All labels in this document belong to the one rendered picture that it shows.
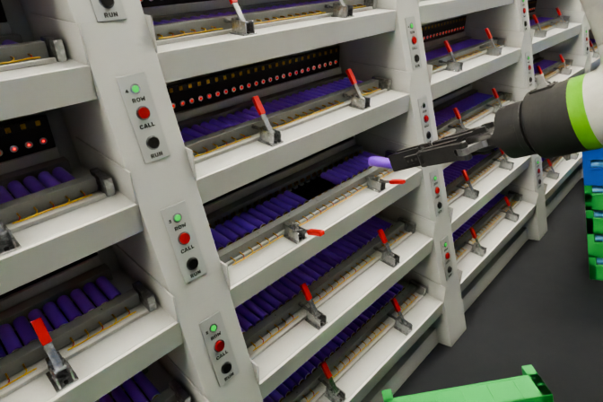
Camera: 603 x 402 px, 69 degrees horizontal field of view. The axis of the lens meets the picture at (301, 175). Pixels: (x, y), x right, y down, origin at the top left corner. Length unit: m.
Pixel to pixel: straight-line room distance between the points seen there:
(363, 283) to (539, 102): 0.59
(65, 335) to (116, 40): 0.42
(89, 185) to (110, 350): 0.24
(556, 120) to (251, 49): 0.47
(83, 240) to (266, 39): 0.43
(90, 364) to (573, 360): 1.12
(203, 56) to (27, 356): 0.49
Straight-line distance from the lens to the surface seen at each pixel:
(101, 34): 0.65
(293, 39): 0.84
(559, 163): 2.26
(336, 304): 0.98
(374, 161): 0.80
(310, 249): 0.86
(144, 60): 0.67
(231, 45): 0.75
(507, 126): 0.64
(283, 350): 0.90
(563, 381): 1.31
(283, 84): 1.02
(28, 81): 0.62
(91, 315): 0.74
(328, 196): 0.94
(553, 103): 0.61
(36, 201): 0.68
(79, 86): 0.64
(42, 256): 0.63
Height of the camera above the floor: 0.87
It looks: 15 degrees down
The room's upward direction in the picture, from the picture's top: 13 degrees counter-clockwise
